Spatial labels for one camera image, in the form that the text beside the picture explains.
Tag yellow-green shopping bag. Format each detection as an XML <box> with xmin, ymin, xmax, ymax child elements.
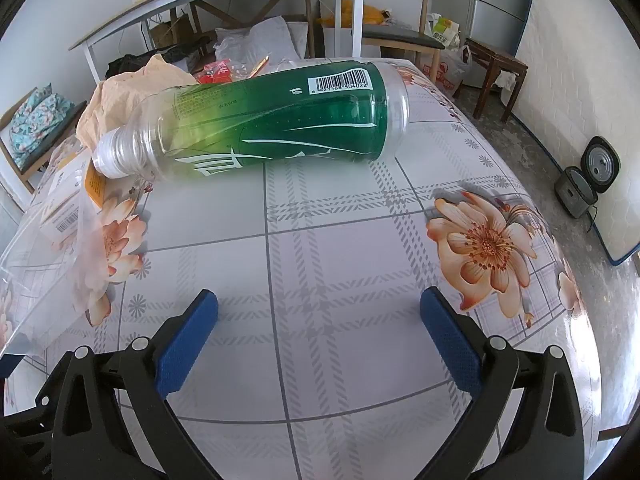
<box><xmin>425</xmin><ymin>12</ymin><xmax>461</xmax><ymax>51</ymax></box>

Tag yellow plush toy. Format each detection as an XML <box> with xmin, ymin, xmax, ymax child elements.
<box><xmin>315</xmin><ymin>2</ymin><xmax>391</xmax><ymax>28</ymax></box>

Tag beige crumpled cloth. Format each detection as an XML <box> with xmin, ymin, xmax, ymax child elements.
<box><xmin>76</xmin><ymin>54</ymin><xmax>201</xmax><ymax>148</ymax></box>

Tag green label plastic bottle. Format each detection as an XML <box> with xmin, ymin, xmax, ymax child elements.
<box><xmin>91</xmin><ymin>59</ymin><xmax>410</xmax><ymax>181</ymax></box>

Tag white and orange medicine box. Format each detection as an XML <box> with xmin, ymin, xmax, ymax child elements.
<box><xmin>40</xmin><ymin>152</ymin><xmax>108</xmax><ymax>238</ymax></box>

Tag white red-print plastic bag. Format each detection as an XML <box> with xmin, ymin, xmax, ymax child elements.
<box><xmin>432</xmin><ymin>45</ymin><xmax>473</xmax><ymax>98</ymax></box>

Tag clear plastic container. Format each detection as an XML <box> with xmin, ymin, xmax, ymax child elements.
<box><xmin>0</xmin><ymin>137</ymin><xmax>151</xmax><ymax>361</ymax></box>

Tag red snack packets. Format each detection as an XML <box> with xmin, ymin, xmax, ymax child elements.
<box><xmin>192</xmin><ymin>58</ymin><xmax>251</xmax><ymax>85</ymax></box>

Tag floral patterned cloth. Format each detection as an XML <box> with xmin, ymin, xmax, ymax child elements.
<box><xmin>9</xmin><ymin>87</ymin><xmax>76</xmax><ymax>161</ymax></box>

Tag brown cardboard box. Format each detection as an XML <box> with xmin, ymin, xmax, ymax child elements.
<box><xmin>150</xmin><ymin>12</ymin><xmax>196</xmax><ymax>48</ymax></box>

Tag black rice cooker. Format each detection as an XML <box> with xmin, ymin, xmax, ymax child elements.
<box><xmin>554</xmin><ymin>136</ymin><xmax>622</xmax><ymax>219</ymax></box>

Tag wooden armchair with black seat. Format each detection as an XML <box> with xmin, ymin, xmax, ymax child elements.
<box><xmin>360</xmin><ymin>0</ymin><xmax>446</xmax><ymax>81</ymax></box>

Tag wooden chair with dark seat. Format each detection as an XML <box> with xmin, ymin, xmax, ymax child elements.
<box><xmin>0</xmin><ymin>85</ymin><xmax>88</xmax><ymax>196</ymax></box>

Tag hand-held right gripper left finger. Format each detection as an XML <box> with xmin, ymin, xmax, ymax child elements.
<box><xmin>37</xmin><ymin>288</ymin><xmax>236</xmax><ymax>480</ymax></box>

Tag black bag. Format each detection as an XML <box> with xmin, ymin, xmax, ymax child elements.
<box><xmin>106</xmin><ymin>45</ymin><xmax>211</xmax><ymax>78</ymax></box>

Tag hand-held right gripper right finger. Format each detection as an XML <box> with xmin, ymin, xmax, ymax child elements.
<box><xmin>419</xmin><ymin>287</ymin><xmax>586</xmax><ymax>480</ymax></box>

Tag gold snack packet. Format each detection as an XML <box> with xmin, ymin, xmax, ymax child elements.
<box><xmin>247</xmin><ymin>54</ymin><xmax>273</xmax><ymax>78</ymax></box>

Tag dark wooden stool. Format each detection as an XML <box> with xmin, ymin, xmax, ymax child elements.
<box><xmin>465</xmin><ymin>37</ymin><xmax>529</xmax><ymax>122</ymax></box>

